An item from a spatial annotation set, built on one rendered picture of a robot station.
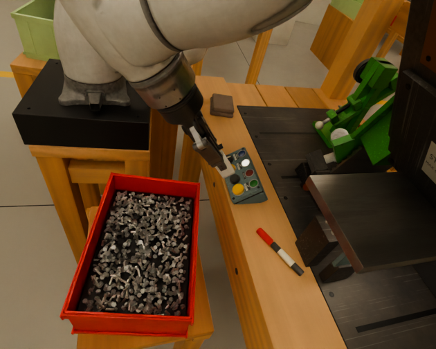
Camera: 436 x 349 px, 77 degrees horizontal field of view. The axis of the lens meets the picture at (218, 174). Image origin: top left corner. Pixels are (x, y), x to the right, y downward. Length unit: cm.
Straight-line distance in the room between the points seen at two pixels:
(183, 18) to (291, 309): 52
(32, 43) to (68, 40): 62
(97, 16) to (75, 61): 47
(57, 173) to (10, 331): 82
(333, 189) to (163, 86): 30
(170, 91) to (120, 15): 12
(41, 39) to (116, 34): 105
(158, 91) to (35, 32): 103
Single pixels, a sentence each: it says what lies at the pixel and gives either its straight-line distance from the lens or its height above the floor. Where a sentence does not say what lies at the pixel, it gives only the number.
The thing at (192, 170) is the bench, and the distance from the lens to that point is 136.
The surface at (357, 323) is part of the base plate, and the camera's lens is 66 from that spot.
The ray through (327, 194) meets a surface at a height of 113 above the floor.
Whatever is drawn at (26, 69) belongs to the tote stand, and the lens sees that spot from 141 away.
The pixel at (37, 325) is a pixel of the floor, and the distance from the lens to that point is 155.
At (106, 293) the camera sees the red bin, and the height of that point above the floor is 88.
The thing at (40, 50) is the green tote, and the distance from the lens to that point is 142.
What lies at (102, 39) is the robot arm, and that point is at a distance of 38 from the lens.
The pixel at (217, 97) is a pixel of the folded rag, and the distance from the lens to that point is 98.
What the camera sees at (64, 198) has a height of 62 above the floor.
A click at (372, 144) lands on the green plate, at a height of 113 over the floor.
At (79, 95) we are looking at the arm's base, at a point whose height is 97.
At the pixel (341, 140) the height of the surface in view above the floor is 110.
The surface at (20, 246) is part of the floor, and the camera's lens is 175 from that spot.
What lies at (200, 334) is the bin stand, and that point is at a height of 80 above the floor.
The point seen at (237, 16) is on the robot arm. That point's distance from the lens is 29.
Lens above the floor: 142
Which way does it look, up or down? 45 degrees down
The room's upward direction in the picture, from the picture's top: 15 degrees clockwise
